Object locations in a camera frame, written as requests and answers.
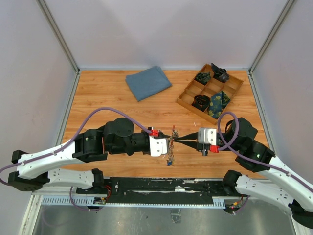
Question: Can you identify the metal key organizer red handle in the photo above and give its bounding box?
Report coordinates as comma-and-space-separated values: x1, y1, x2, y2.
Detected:
167, 125, 179, 166

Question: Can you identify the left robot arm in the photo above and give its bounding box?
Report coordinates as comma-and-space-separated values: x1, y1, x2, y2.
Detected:
8, 117, 169, 194

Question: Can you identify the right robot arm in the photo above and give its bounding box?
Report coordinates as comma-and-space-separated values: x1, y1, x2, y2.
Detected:
174, 117, 313, 229

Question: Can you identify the black orange rolled tie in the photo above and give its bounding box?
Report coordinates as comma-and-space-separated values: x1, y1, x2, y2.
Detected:
192, 95, 210, 112

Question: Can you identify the blue yellow floral tie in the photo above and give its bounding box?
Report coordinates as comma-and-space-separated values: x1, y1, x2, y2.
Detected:
208, 91, 230, 119

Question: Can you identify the wooden compartment tray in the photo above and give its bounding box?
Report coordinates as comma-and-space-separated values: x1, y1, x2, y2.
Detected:
177, 64, 243, 125

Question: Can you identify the folded blue cloth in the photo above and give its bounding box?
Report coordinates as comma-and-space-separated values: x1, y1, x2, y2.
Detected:
125, 66, 172, 101

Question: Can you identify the dark green rolled tie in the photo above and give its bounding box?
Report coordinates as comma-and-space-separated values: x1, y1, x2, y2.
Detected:
194, 72, 211, 85

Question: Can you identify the dark navy rolled tie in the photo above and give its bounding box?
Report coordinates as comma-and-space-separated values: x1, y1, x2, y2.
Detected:
211, 63, 229, 83

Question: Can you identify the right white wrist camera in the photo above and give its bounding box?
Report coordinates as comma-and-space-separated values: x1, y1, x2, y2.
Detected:
197, 128, 217, 145

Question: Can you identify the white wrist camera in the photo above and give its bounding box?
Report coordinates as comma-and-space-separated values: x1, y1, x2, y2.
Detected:
149, 136, 169, 157
197, 128, 217, 145

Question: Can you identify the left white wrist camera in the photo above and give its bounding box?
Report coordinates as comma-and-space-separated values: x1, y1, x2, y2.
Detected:
149, 136, 169, 157

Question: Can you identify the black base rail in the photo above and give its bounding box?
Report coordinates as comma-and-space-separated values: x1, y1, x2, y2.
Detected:
75, 177, 241, 206

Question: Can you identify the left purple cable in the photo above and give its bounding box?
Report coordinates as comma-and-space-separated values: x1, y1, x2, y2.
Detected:
0, 107, 159, 188

